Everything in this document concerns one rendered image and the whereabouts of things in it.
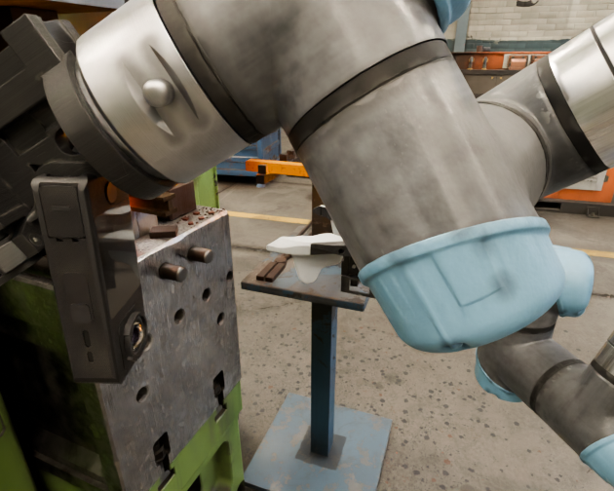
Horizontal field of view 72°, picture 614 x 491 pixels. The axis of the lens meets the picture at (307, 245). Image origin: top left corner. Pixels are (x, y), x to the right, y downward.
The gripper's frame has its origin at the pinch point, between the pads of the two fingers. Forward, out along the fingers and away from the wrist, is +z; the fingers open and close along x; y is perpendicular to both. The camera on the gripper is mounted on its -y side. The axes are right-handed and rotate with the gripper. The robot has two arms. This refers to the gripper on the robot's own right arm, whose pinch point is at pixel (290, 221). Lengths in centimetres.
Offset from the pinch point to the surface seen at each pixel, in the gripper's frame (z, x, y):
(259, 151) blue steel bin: 186, 319, 64
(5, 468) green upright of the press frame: 45, -22, 44
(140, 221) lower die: 30.7, 3.4, 5.8
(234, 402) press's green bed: 25, 18, 58
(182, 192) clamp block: 30.7, 15.2, 3.7
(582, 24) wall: -119, 767, -64
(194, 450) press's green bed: 25, 2, 57
